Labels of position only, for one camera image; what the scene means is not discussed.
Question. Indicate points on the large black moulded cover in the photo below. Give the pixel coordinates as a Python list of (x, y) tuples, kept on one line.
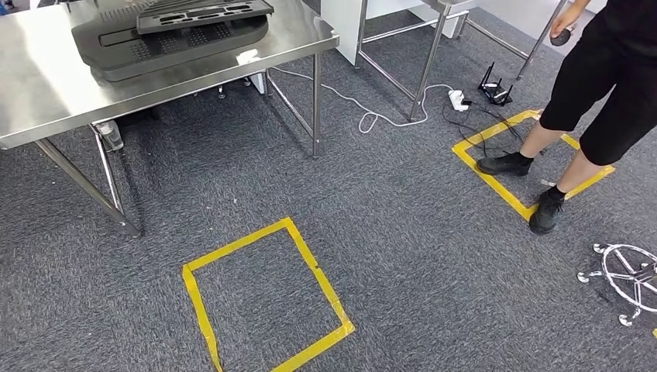
[(169, 51)]

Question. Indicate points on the yellow floor tape square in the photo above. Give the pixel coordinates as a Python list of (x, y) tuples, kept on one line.
[(492, 185), (241, 242)]

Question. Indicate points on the stainless steel workbench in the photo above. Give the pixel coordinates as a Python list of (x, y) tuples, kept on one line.
[(41, 77)]

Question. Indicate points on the person's forearm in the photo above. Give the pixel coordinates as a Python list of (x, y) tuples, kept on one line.
[(577, 6)]

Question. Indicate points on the black wifi router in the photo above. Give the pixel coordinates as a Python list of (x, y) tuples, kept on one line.
[(495, 92)]

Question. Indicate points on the person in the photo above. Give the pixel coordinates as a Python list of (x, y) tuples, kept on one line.
[(605, 77)]

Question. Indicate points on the black round stool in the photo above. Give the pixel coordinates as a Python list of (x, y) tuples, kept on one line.
[(639, 273)]

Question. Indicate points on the black triangular plastic panel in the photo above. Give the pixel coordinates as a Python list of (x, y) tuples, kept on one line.
[(154, 28)]

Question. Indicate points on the white power adapter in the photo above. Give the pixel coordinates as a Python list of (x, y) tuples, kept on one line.
[(457, 100)]

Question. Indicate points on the black round handheld device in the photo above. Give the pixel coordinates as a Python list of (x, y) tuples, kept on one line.
[(562, 38)]

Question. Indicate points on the clear plastic bottle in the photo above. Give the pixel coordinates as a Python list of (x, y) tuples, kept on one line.
[(110, 136)]

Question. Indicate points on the person's right hand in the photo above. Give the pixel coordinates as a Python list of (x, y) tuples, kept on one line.
[(562, 20)]

